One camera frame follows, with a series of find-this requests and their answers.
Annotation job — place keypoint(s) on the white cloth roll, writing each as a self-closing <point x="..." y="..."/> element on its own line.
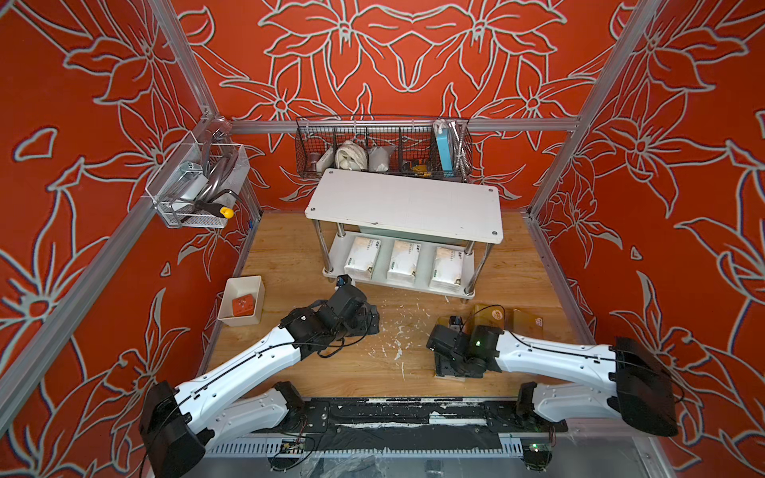
<point x="351" y="156"/>

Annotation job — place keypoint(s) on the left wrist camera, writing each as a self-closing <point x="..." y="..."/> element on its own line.
<point x="343" y="280"/>

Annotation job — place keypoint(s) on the blue box in basket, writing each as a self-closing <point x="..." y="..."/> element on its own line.
<point x="443" y="134"/>

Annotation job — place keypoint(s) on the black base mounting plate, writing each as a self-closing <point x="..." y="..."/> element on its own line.
<point x="319" y="415"/>

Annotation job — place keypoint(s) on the clear plastic wall bin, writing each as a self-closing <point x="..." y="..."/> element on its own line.
<point x="210" y="171"/>

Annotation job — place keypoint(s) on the orange block in tray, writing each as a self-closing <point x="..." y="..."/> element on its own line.
<point x="243" y="306"/>

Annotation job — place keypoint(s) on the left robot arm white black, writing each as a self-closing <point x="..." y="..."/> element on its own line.
<point x="179" y="424"/>

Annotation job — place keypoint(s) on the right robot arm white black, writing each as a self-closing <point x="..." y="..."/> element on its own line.
<point x="622" y="381"/>

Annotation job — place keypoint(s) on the white tissue pack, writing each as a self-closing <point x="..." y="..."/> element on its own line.
<point x="404" y="262"/>
<point x="447" y="270"/>
<point x="362" y="258"/>

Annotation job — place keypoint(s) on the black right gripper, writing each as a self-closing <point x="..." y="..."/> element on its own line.
<point x="440" y="368"/>

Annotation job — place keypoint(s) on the black wire basket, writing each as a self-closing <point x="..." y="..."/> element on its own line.
<point x="425" y="147"/>

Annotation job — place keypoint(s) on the yellow handled tool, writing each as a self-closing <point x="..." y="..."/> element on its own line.
<point x="205" y="214"/>

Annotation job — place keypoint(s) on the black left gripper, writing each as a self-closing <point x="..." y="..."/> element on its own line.
<point x="364" y="327"/>

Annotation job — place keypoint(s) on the white two-tier shelf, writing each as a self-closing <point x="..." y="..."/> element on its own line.
<point x="434" y="213"/>

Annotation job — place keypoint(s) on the white square tray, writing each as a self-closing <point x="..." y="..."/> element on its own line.
<point x="236" y="287"/>

